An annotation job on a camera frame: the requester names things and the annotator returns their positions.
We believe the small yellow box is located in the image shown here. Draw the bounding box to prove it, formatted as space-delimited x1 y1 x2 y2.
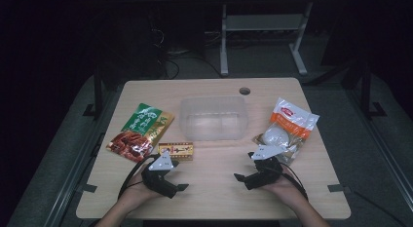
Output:
158 141 195 162

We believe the white and orange snack packet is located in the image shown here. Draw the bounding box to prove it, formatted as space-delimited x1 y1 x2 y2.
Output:
252 96 320 166

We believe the metal floor rail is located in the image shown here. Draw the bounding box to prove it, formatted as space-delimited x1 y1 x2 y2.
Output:
347 90 413 204
42 90 110 227

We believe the thin black floor cable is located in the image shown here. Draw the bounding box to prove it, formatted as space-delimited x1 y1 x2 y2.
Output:
353 190 408 227

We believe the tangle of black floor cables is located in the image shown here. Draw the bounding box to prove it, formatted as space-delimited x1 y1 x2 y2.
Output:
150 25 225 81

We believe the left hand-held gripper black cable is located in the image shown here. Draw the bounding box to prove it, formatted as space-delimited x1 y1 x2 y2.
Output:
117 154 160 200

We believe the hand-held gripper black cable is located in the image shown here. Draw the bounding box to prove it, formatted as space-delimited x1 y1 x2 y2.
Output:
277 162 309 201
117 154 160 200

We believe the clear plastic container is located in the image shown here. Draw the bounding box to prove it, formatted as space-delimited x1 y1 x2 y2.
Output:
178 95 249 142

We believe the white metal stand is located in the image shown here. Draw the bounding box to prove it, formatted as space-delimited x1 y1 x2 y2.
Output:
219 2 315 77

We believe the right hand-held gripper black cable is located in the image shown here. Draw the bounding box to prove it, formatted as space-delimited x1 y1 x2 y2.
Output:
277 162 309 201

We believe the person's left hand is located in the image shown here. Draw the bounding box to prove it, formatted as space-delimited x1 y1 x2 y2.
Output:
118 170 163 208

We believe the grey table bracket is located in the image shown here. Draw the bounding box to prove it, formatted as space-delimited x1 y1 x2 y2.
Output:
77 183 98 194
327 183 353 194

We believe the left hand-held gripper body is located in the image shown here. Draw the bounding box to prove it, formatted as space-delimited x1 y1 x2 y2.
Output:
140 151 180 200

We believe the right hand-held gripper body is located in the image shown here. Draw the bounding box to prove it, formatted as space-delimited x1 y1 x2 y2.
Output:
244 144 285 191

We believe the green snack packet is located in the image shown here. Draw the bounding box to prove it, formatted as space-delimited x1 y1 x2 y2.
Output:
105 102 175 163

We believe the black stand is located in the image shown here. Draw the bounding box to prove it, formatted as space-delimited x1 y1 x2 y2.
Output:
82 65 105 120
359 57 388 121

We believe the person's right hand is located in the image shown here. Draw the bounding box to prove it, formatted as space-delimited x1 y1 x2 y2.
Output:
262 165 308 208

